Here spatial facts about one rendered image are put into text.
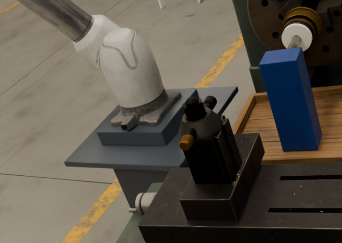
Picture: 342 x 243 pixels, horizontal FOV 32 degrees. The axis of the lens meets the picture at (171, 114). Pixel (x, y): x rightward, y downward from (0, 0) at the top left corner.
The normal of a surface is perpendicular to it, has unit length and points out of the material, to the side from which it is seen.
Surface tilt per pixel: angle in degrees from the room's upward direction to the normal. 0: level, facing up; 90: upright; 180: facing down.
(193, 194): 0
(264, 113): 0
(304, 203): 0
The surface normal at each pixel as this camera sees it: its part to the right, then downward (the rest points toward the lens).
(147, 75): 0.61, 0.16
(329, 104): -0.31, -0.84
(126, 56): 0.15, 0.08
